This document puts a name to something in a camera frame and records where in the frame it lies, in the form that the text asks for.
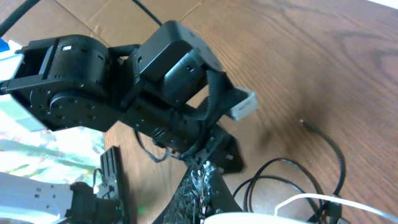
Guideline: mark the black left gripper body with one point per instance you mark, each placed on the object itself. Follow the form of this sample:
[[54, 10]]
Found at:
[[218, 147]]

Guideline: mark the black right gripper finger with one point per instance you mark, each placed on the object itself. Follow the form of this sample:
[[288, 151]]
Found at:
[[201, 193]]

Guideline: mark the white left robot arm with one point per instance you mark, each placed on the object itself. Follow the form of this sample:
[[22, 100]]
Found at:
[[172, 88]]

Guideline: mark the brown cardboard sheet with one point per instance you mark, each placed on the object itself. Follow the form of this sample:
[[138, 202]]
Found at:
[[113, 22]]

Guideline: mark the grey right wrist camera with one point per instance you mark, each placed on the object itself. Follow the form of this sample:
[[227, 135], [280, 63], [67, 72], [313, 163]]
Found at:
[[248, 218]]

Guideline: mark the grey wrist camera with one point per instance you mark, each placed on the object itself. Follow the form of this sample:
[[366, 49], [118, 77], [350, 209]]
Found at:
[[248, 218], [247, 103]]

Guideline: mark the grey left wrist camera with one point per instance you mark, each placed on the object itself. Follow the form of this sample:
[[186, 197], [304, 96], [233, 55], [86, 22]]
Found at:
[[247, 103]]

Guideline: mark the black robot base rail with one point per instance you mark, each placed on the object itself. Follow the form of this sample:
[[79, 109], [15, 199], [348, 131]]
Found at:
[[112, 202]]

